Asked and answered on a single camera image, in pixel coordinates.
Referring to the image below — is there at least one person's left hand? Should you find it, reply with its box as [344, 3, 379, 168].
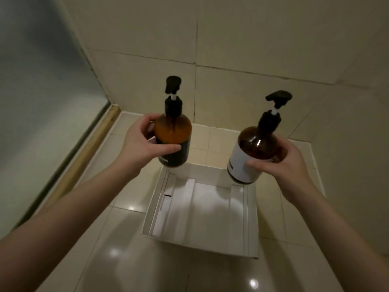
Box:
[117, 113, 182, 180]

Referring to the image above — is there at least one person's right hand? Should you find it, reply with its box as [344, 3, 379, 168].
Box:
[246, 135, 318, 206]

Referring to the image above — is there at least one person's left forearm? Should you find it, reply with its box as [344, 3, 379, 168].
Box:
[0, 162, 143, 286]

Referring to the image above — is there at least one person's right forearm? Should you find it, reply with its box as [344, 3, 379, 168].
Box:
[289, 187, 389, 292]

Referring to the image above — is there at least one white cardboard box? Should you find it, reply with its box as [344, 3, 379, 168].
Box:
[141, 162, 260, 260]

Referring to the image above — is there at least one frosted glass shower panel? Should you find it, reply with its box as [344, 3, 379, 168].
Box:
[0, 0, 111, 232]

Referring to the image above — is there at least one amber pump bottle black label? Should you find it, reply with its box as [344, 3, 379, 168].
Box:
[154, 75, 192, 169]

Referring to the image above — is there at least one amber pump bottle white label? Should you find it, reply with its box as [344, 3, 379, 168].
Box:
[227, 90, 293, 185]

